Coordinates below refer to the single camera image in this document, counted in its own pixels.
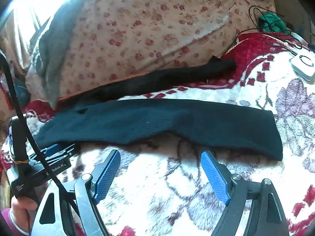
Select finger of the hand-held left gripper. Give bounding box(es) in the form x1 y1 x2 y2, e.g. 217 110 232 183
41 144 81 159

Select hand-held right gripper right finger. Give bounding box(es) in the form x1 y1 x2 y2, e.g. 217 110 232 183
200 149 291 236

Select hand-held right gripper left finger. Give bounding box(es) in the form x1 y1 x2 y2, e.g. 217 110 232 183
32 149 121 236

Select black pants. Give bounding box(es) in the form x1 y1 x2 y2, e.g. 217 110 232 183
34 55 283 161

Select person's left forearm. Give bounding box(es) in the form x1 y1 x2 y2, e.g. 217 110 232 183
0 208 29 236

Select person's left hand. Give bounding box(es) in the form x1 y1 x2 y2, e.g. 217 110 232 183
11 197 40 232

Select red white floral blanket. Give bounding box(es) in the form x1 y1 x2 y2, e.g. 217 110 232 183
0 33 315 236

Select grey fleece garment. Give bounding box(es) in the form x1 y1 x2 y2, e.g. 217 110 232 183
31 0 116 84

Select white charger box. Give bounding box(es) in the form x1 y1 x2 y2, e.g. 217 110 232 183
290 53 315 81

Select beige floral quilt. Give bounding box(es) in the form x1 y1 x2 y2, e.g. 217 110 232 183
0 0 276 111

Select green cloth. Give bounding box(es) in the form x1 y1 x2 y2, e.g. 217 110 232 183
258 12 286 33

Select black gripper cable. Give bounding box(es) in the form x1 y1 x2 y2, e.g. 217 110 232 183
0 53 82 217

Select thin black cable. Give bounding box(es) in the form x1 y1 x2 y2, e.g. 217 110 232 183
248 5 303 52

